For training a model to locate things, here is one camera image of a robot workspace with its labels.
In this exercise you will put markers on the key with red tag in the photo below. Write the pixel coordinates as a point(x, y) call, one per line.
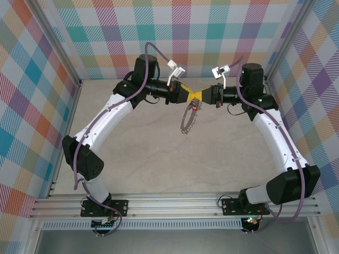
point(194, 105)

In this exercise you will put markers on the metal keyring with small rings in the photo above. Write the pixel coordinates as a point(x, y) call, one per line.
point(194, 117)

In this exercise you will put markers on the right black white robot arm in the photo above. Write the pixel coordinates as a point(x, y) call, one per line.
point(272, 137)

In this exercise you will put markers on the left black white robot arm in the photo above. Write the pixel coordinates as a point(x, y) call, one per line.
point(106, 119)

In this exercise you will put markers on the grey metal panel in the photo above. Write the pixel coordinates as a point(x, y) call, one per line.
point(172, 242)

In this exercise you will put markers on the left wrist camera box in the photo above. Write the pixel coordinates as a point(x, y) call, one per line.
point(179, 71)

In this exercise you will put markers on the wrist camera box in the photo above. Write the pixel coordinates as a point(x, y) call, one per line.
point(179, 71)
point(218, 72)

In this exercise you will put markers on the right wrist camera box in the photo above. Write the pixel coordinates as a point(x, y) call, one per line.
point(218, 72)

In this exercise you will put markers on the aluminium corner post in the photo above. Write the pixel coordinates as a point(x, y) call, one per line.
point(285, 39)
point(61, 45)

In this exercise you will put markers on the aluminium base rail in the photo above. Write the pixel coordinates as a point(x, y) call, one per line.
point(172, 205)

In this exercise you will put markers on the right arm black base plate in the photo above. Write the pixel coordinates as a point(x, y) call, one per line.
point(230, 206)

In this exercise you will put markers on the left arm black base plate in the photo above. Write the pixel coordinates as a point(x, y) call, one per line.
point(119, 207)

